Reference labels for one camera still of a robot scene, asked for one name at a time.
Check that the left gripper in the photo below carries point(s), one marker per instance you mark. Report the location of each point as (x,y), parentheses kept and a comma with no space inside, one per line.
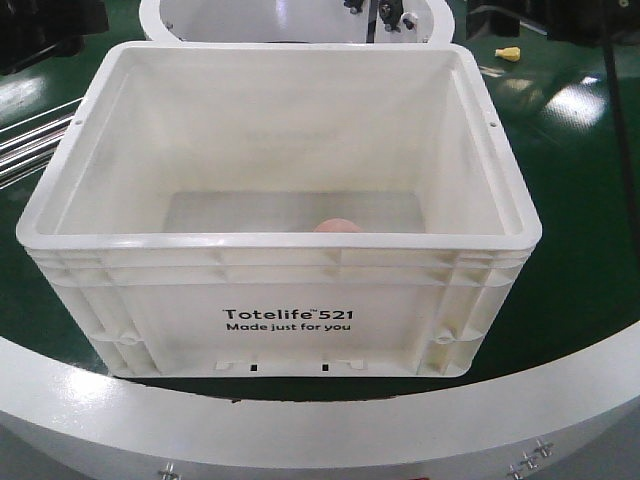
(33,31)

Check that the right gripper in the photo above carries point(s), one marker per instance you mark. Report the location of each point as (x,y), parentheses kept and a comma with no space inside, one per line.
(580,22)

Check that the white plastic tote crate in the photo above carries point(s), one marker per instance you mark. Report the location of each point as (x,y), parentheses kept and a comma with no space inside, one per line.
(176,219)

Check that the pink plush football toy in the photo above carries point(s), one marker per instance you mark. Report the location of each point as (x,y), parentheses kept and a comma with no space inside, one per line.
(337,225)

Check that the small yellow plush toy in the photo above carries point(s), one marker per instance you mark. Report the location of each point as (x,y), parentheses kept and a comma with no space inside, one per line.
(509,54)

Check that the metal roller rods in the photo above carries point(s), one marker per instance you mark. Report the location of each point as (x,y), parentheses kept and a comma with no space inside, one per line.
(28,145)

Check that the white outer table rim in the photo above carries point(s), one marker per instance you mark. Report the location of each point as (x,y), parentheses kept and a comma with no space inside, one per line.
(505,428)

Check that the black bearing mount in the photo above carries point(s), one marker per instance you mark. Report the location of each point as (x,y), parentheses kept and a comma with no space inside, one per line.
(391,12)

